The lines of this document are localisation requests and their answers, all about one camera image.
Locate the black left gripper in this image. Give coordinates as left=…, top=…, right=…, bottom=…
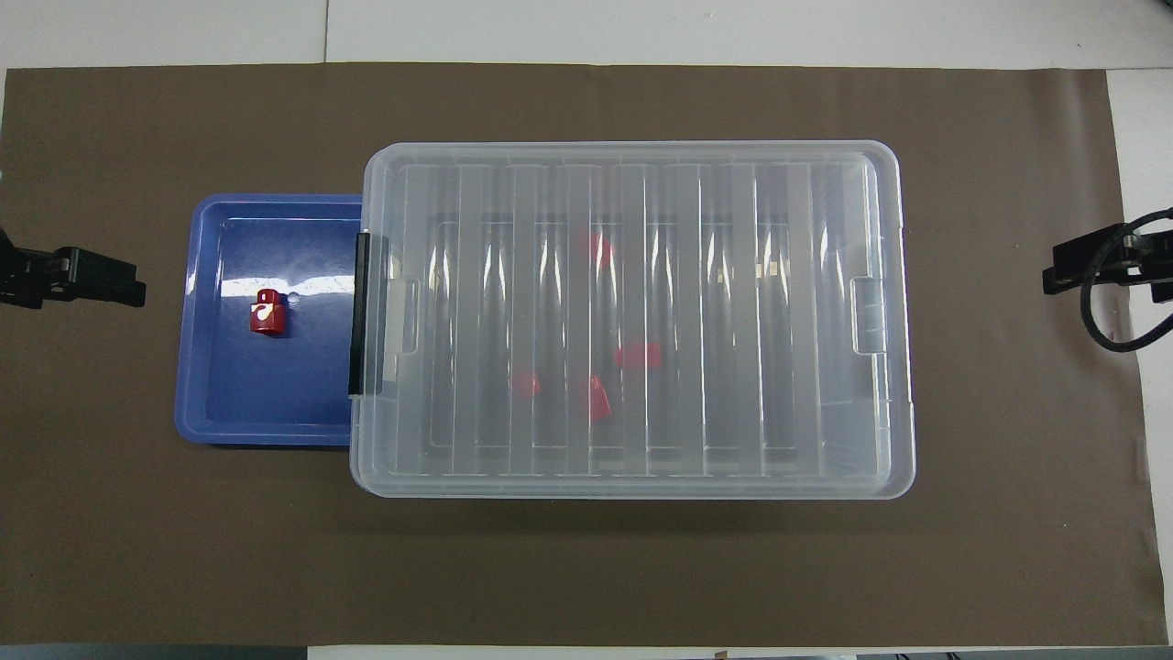
left=0, top=225, right=148, bottom=310

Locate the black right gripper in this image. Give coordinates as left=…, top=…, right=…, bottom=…
left=1043, top=223, right=1173, bottom=303

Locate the red block with white mark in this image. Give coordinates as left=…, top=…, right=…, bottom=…
left=252, top=288, right=287, bottom=336

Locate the clear ribbed plastic lid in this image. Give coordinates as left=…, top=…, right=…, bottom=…
left=348, top=140, right=917, bottom=501

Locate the blue plastic tray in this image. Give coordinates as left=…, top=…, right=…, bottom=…
left=174, top=192, right=366, bottom=447

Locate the clear plastic storage box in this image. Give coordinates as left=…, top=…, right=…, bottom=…
left=348, top=142, right=917, bottom=501

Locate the brown table mat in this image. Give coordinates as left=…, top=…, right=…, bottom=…
left=0, top=62, right=1142, bottom=647

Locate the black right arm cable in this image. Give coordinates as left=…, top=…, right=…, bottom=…
left=1080, top=209, right=1173, bottom=355

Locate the black box latch handle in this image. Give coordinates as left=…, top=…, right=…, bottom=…
left=348, top=232, right=370, bottom=398

